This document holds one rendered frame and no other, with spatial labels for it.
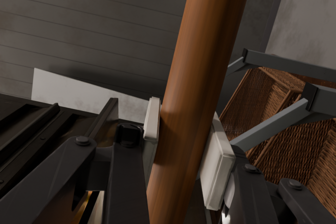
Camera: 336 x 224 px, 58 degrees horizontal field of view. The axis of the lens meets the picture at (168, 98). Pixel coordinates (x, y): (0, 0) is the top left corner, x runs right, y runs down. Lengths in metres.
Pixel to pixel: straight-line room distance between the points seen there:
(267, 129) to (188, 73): 0.41
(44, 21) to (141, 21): 1.16
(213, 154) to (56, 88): 3.68
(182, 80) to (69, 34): 3.76
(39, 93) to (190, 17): 3.82
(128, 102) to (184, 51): 3.26
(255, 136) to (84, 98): 3.18
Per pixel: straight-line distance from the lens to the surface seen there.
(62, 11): 3.91
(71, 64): 3.95
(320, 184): 1.19
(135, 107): 3.39
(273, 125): 0.56
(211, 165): 0.16
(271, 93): 1.72
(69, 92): 3.72
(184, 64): 0.16
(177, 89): 0.16
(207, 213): 1.11
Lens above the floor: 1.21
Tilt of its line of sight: 3 degrees down
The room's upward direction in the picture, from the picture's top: 78 degrees counter-clockwise
